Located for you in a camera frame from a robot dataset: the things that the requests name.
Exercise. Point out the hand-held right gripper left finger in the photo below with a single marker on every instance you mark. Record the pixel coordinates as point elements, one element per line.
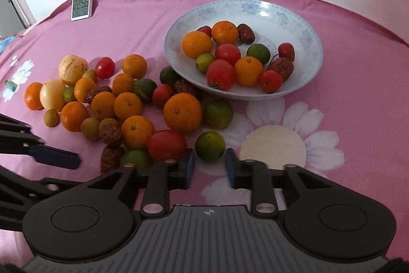
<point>190,166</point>

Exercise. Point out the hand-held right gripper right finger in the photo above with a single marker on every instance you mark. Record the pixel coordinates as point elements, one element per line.
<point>230,168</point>

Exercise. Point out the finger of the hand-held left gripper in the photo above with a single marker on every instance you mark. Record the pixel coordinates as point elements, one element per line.
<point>57,158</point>
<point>38,188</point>

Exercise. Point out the green lime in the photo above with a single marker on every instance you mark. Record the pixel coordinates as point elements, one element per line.
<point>210,146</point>
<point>258,54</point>
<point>204,62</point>

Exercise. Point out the pile of mandarins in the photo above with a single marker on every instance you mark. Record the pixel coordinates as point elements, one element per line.
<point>182,113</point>

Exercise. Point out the group of limes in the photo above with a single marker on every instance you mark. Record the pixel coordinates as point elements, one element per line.
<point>219,114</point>

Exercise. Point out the red tomato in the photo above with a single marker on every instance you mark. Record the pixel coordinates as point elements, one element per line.
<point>204,31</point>
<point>286,50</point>
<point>227,54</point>
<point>270,81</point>
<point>221,74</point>

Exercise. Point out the mandarin orange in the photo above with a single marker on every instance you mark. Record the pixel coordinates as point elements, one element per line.
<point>248,71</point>
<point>33,96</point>
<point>225,32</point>
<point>197,44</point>

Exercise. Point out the dried red jujube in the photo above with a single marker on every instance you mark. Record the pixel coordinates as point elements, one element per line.
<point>246,33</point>
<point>281,67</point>

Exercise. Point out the white floral plate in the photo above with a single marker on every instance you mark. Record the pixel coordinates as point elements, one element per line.
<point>287,20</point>

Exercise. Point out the small olive-brown fruit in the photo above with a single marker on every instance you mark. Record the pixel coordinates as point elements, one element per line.
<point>51,118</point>
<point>90,129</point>
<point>89,74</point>
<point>108,122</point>

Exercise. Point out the pale yellow round melon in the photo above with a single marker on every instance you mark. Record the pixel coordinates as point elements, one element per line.
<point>73,65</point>
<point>52,95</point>

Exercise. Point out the light blue cloth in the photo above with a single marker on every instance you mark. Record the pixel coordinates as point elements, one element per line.
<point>6,43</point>

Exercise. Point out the pink floral tablecloth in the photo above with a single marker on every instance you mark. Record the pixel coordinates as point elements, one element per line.
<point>351,84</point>

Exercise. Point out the white digital clock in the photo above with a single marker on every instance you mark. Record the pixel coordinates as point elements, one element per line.
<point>81,6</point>

